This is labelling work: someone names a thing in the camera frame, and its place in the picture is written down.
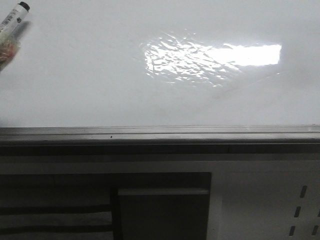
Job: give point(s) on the white glossy whiteboard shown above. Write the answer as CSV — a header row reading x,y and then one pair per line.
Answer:
x,y
85,63

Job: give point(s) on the white black-capped marker pen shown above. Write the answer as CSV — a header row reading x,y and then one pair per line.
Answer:
x,y
14,19

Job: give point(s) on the white slotted metal panel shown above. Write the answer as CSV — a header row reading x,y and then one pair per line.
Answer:
x,y
264,200

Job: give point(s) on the dark square panel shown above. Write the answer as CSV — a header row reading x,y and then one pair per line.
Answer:
x,y
164,213

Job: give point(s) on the grey metal whiteboard tray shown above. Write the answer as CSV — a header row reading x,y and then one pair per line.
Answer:
x,y
67,141

